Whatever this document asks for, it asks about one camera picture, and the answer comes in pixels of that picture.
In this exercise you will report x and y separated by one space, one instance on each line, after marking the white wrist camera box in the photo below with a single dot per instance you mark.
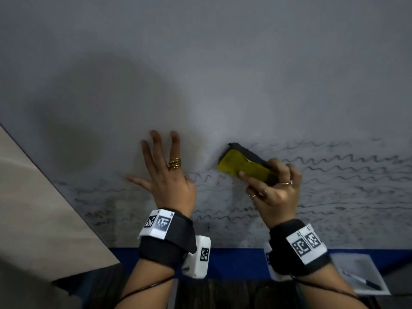
199 257
273 273

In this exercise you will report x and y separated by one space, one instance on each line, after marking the large scribbled whiteboard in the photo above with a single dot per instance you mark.
206 61

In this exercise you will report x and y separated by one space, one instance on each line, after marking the grey partition panel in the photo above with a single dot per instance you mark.
29 292

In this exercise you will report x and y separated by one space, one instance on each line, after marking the white shallow tray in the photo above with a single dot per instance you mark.
357 263

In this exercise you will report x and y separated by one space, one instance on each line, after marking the person's right forearm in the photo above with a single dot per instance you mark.
328 292

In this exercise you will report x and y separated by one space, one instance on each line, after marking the person's right hand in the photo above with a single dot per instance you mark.
280 202

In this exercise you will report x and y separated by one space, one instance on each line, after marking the person's left hand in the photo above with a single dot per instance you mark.
170 189

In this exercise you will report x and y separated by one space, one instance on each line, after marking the yellow and black whiteboard eraser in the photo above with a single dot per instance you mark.
244 159

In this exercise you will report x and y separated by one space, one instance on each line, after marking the black wristband with marker tag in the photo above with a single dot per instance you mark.
286 254
170 251

